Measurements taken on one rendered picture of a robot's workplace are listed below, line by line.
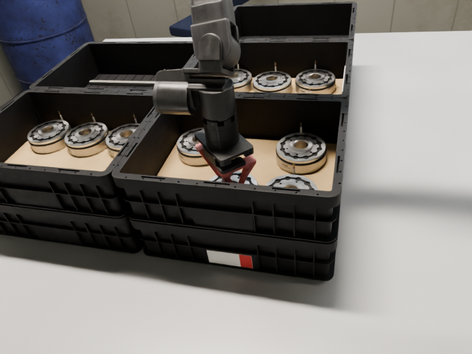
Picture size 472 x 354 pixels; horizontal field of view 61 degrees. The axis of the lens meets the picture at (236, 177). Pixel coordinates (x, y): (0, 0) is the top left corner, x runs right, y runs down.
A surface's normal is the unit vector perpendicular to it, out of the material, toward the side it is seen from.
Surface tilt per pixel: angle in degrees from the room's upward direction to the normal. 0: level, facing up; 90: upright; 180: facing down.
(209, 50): 59
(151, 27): 90
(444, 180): 0
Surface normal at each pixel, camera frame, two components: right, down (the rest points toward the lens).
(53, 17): 0.70, 0.40
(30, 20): 0.29, 0.59
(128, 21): -0.22, 0.65
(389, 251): -0.11, -0.76
